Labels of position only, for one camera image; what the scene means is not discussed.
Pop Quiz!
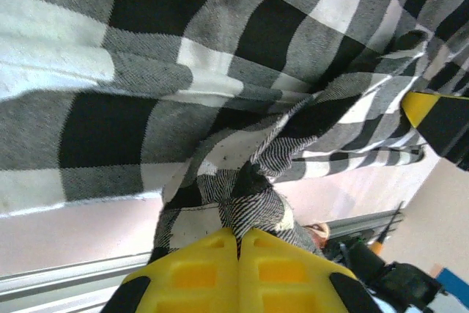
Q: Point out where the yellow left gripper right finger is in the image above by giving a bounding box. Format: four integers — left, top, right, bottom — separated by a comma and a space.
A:
237, 228, 382, 313

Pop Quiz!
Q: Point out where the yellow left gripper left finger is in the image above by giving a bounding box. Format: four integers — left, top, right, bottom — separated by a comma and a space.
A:
106, 227, 241, 313

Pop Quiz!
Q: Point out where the black white checked shirt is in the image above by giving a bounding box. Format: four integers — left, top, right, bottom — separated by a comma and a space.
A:
0, 0, 469, 266

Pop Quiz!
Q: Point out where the orange handled screwdriver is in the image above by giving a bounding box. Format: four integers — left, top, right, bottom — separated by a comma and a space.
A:
368, 201, 406, 254

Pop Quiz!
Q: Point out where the aluminium rail frame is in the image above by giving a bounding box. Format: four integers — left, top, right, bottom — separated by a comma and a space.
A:
0, 210, 404, 303

